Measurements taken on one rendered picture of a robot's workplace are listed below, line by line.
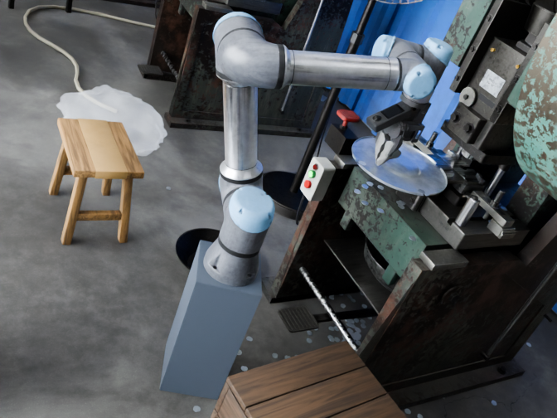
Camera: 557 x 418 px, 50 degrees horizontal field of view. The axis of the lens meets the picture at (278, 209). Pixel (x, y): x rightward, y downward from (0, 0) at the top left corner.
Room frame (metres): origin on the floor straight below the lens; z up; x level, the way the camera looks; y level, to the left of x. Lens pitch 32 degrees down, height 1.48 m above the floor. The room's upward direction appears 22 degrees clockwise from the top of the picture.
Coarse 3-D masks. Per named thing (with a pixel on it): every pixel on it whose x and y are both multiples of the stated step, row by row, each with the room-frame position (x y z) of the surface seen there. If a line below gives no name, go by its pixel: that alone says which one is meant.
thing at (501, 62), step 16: (496, 48) 1.72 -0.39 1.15; (512, 48) 1.69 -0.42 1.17; (528, 48) 1.70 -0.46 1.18; (480, 64) 1.74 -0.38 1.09; (496, 64) 1.70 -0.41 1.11; (512, 64) 1.67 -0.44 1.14; (480, 80) 1.72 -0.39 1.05; (496, 80) 1.68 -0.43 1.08; (464, 96) 1.71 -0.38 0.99; (480, 96) 1.70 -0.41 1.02; (496, 96) 1.66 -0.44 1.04; (464, 112) 1.68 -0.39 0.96; (480, 112) 1.68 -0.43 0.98; (448, 128) 1.69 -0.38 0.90; (464, 128) 1.64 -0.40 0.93; (480, 128) 1.64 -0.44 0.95; (496, 128) 1.64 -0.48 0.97; (512, 128) 1.69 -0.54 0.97; (480, 144) 1.63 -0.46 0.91; (496, 144) 1.67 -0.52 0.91
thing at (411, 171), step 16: (352, 144) 1.58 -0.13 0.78; (368, 144) 1.62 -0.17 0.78; (368, 160) 1.53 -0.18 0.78; (400, 160) 1.59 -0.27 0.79; (416, 160) 1.64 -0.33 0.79; (432, 160) 1.67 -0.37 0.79; (384, 176) 1.47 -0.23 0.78; (400, 176) 1.50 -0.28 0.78; (416, 176) 1.53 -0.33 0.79; (432, 176) 1.57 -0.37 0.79; (416, 192) 1.43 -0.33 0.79; (432, 192) 1.48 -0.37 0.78
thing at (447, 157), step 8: (448, 160) 1.75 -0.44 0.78; (456, 160) 1.77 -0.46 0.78; (456, 168) 1.71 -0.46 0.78; (464, 168) 1.76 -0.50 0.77; (464, 176) 1.68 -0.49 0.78; (472, 176) 1.71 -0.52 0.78; (456, 184) 1.68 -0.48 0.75; (464, 184) 1.66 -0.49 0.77; (472, 184) 1.67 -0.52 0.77; (480, 184) 1.69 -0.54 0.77
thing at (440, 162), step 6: (432, 156) 1.72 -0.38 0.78; (438, 156) 1.75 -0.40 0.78; (438, 162) 1.70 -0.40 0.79; (444, 162) 1.73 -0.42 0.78; (444, 168) 1.66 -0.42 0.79; (450, 168) 1.68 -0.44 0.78; (450, 174) 1.64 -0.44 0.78; (456, 174) 1.67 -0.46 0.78; (450, 180) 1.61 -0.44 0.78; (456, 180) 1.63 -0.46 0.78; (462, 180) 1.64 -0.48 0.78; (396, 192) 1.66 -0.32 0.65; (402, 192) 1.64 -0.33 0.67; (402, 198) 1.63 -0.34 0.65; (408, 198) 1.62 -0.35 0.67; (414, 198) 1.60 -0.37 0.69; (420, 198) 1.59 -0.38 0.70; (408, 204) 1.61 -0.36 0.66; (414, 204) 1.59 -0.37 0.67; (420, 204) 1.60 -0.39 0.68; (414, 210) 1.59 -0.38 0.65
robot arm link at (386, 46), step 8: (376, 40) 1.48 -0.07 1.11; (384, 40) 1.45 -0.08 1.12; (392, 40) 1.46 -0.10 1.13; (400, 40) 1.47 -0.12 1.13; (376, 48) 1.47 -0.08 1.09; (384, 48) 1.44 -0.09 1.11; (392, 48) 1.44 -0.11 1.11; (400, 48) 1.43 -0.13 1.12; (408, 48) 1.43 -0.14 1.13; (416, 48) 1.48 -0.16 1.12; (392, 56) 1.42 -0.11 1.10
